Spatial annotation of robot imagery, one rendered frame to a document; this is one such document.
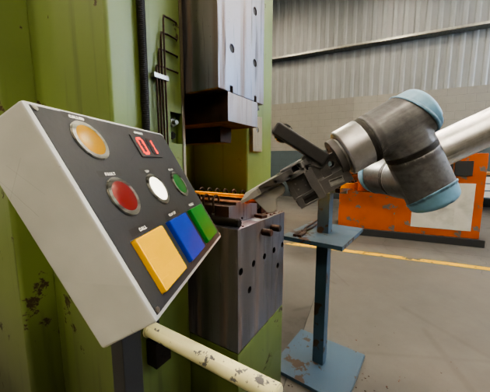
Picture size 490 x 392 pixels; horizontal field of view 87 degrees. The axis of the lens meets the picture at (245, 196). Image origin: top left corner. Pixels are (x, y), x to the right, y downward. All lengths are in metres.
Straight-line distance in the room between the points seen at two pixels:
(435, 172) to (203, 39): 0.75
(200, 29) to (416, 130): 0.71
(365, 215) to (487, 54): 5.86
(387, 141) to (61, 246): 0.50
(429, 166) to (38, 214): 0.57
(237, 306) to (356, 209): 3.67
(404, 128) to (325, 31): 8.85
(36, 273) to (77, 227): 0.89
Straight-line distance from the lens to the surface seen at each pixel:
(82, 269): 0.35
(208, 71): 0.92
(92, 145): 0.39
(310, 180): 0.49
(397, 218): 4.50
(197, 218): 0.53
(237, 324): 1.00
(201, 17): 1.00
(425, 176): 0.55
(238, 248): 0.88
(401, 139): 0.53
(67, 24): 1.01
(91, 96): 0.87
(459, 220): 4.63
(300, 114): 8.76
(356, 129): 0.51
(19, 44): 1.22
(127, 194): 0.38
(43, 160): 0.35
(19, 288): 1.23
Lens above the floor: 1.13
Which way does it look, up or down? 7 degrees down
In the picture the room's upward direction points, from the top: straight up
